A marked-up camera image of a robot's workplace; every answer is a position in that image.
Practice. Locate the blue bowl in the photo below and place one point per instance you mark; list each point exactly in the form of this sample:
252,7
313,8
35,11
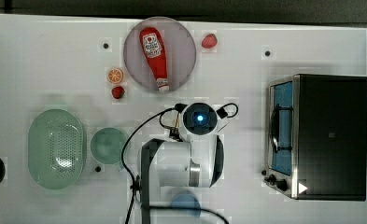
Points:
186,199

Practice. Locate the red plush strawberry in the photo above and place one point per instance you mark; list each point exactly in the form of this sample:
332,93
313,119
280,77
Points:
209,41

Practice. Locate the orange slice toy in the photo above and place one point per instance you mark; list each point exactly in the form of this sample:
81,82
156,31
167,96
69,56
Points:
115,76

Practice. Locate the grey round plate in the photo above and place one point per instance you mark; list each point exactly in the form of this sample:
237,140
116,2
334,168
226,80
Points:
180,53

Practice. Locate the red plush ketchup bottle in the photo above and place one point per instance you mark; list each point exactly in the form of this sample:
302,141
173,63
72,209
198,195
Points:
155,54

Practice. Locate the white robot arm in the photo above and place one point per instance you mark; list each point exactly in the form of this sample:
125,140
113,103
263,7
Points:
195,159

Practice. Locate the green perforated colander bowl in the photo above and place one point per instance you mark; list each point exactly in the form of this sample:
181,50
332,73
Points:
56,149

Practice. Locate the small red strawberry toy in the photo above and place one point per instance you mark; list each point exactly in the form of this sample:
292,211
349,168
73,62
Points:
118,92

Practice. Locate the black toaster oven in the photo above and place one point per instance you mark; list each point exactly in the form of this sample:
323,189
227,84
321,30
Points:
316,137

